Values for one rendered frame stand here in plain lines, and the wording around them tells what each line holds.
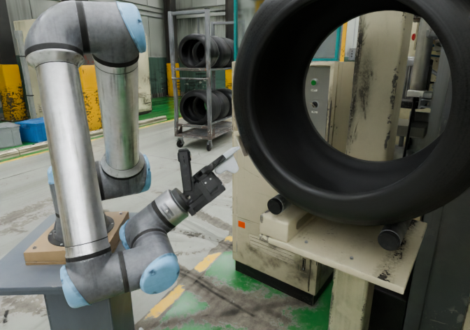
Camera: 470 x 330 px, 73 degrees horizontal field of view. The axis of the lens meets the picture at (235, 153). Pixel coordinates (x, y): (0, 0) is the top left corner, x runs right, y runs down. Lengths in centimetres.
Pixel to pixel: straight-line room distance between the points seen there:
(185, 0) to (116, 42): 1175
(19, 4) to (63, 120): 869
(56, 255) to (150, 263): 59
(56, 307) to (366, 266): 109
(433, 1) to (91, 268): 79
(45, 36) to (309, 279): 157
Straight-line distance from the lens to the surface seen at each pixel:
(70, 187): 74
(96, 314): 142
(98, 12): 84
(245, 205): 184
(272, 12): 77
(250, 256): 198
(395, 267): 88
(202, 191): 82
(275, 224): 88
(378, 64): 107
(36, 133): 602
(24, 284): 126
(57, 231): 132
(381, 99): 108
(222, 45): 496
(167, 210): 82
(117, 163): 115
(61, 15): 83
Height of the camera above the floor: 127
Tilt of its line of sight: 16 degrees down
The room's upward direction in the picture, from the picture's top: straight up
